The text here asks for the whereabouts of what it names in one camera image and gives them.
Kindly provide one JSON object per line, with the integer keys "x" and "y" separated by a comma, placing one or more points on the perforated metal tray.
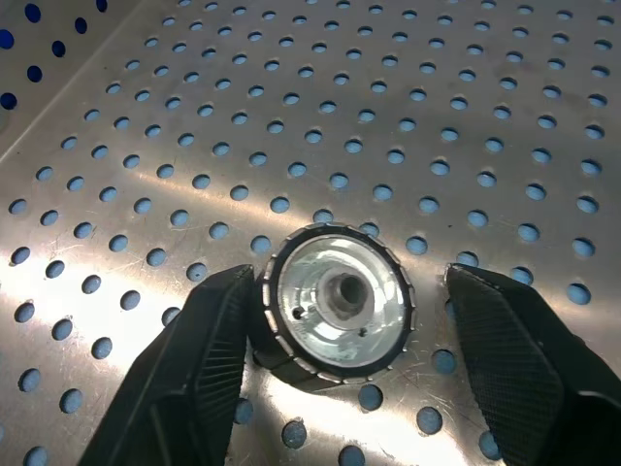
{"x": 339, "y": 121}

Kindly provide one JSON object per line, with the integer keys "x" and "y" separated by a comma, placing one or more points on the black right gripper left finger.
{"x": 194, "y": 364}

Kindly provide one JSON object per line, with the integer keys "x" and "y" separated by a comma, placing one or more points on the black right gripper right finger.
{"x": 533, "y": 369}

